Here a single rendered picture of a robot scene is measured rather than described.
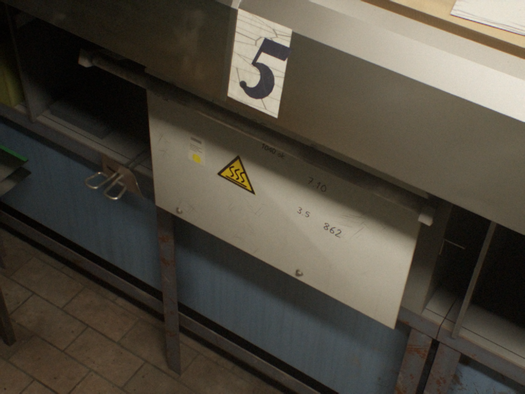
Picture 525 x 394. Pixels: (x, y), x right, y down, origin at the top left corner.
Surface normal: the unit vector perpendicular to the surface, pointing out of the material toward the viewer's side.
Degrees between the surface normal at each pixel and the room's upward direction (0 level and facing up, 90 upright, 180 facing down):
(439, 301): 0
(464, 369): 90
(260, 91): 80
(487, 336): 0
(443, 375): 90
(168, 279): 90
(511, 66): 33
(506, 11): 27
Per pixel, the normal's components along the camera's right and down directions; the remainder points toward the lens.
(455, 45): -0.25, -0.29
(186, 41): -0.52, 0.43
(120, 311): 0.05, -0.72
